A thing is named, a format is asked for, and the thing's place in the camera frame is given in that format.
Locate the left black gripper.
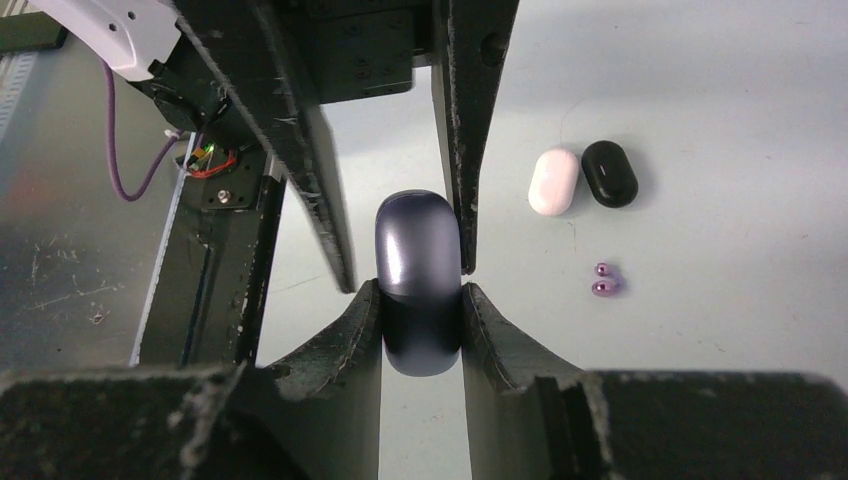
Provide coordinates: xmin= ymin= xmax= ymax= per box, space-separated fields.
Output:
xmin=173 ymin=0 xmax=519 ymax=294

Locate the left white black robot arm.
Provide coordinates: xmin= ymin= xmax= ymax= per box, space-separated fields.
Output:
xmin=39 ymin=1 xmax=518 ymax=293

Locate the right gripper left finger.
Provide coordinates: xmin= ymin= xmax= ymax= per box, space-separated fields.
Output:
xmin=1 ymin=281 xmax=382 ymax=479

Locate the white earbud charging case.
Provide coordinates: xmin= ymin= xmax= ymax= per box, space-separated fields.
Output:
xmin=527 ymin=148 xmax=580 ymax=217

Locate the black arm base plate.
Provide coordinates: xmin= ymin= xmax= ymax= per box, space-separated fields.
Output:
xmin=131 ymin=149 xmax=285 ymax=366

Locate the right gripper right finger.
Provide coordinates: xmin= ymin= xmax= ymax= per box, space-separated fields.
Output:
xmin=462 ymin=283 xmax=847 ymax=479

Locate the purple earbud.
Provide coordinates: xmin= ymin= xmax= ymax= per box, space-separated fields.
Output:
xmin=591 ymin=262 xmax=622 ymax=298

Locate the left controller board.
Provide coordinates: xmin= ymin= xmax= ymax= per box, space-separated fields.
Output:
xmin=174 ymin=143 xmax=239 ymax=180

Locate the purple earbud charging case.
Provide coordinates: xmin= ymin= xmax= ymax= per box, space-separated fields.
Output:
xmin=375 ymin=190 xmax=462 ymax=377

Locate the black earbud charging case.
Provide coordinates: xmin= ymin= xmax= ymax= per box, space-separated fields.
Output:
xmin=581 ymin=140 xmax=639 ymax=208

